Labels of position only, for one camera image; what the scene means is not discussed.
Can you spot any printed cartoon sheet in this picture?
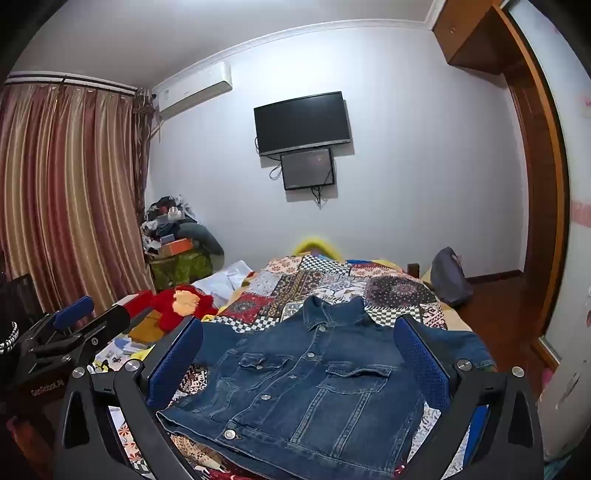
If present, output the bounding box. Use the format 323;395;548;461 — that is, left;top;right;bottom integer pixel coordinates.
92;337;153;376

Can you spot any striped brown curtain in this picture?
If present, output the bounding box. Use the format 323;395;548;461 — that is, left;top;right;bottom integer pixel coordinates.
0;83;157;324

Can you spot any red plush toy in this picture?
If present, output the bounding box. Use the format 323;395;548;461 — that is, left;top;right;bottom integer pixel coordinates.
121;285;218;332

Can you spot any small black wall monitor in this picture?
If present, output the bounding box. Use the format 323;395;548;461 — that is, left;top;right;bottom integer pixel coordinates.
280;148;335;191

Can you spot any white plastic bag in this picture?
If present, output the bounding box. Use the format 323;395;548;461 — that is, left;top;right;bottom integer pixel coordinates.
191;261;254;297

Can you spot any mustard cloth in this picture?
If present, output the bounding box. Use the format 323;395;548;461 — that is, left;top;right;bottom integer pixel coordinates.
127;314;163;345

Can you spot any curtain rail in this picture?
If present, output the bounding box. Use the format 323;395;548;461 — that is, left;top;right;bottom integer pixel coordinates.
4;69;153;95

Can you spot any pile of clutter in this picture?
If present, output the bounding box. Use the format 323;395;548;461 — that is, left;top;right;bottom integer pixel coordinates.
143;194;199;254

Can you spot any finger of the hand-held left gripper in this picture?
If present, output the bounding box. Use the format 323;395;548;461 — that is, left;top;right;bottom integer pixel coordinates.
21;295;96;346
28;305;132;366

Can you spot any blue denim jacket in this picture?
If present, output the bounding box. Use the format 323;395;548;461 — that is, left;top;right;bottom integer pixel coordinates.
156;295;497;478

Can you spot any yellow blanket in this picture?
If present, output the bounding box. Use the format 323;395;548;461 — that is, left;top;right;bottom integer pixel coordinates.
291;235;345;261

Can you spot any orange box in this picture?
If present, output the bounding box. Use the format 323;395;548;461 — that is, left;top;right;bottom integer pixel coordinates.
154;237;195;257

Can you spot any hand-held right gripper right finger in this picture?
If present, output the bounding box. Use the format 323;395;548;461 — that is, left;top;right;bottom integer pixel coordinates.
392;316;544;480

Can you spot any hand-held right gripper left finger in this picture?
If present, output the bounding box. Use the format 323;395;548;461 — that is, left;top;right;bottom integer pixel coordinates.
54;316;204;480

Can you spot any white sliding wardrobe door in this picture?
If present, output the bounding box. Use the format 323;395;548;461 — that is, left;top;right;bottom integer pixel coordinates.
505;0;591;462

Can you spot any black mesh chair back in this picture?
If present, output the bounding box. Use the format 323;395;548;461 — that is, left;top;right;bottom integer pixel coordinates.
0;274;43;325

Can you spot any black beaded item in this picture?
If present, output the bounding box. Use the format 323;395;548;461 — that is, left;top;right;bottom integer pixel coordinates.
0;318;21;361

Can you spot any white air conditioner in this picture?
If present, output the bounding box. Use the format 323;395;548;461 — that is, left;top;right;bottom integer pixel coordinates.
152;62;233;116

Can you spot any black wall television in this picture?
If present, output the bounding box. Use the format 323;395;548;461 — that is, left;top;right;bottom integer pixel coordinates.
253;91;352;157

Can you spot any grey bag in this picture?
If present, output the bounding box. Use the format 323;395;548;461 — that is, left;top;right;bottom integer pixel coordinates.
429;247;474;308

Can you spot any patchwork quilt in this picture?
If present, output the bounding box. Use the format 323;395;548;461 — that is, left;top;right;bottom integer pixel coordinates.
106;254;490;480

